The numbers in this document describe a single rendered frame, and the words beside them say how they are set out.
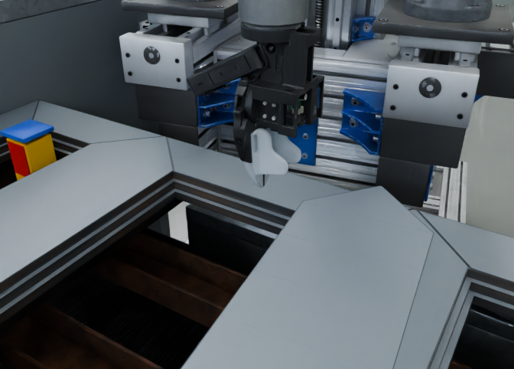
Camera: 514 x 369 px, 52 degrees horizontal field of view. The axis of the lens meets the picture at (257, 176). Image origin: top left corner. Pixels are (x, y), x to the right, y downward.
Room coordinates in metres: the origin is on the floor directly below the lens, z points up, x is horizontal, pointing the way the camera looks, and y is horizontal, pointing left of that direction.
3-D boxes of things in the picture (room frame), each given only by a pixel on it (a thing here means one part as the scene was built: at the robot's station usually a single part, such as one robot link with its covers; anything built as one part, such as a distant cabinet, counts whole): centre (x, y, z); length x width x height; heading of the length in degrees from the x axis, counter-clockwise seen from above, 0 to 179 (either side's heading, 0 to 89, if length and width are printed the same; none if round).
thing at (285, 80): (0.58, -0.02, 1.05); 0.09 x 0.08 x 0.12; 59
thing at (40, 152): (0.80, 0.38, 0.78); 0.05 x 0.05 x 0.19; 59
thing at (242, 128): (0.58, 0.01, 0.99); 0.05 x 0.02 x 0.09; 149
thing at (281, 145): (0.60, -0.03, 0.95); 0.06 x 0.03 x 0.09; 59
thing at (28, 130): (0.80, 0.38, 0.88); 0.06 x 0.06 x 0.02; 59
